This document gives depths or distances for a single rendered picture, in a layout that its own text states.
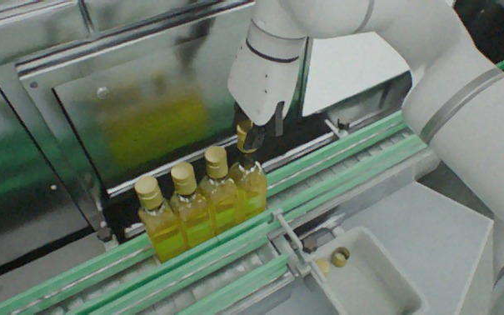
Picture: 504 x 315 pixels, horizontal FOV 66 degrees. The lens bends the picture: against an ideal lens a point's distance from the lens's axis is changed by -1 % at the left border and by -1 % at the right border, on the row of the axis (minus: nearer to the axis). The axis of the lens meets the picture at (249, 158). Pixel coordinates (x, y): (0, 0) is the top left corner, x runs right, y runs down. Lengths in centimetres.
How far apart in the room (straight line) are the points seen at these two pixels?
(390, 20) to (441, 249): 73
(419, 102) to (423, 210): 79
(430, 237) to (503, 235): 64
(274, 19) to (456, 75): 22
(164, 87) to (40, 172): 27
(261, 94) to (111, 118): 26
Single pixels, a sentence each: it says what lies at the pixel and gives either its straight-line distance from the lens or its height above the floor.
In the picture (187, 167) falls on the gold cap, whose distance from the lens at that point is 62.
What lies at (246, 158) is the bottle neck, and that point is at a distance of 66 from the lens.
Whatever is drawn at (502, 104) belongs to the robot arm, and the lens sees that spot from 36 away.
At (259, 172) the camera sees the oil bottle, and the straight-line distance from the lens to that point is 70.
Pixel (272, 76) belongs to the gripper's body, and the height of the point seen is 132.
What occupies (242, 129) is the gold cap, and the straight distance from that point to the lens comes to 61.
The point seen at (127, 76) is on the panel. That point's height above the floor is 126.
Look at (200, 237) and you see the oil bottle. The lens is 75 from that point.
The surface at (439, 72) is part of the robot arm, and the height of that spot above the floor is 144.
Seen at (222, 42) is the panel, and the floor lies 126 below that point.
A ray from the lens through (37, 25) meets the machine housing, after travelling 56.
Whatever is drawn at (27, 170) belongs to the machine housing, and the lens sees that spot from 76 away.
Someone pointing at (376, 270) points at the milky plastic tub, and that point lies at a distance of 99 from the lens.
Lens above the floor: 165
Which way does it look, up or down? 52 degrees down
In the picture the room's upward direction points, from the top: straight up
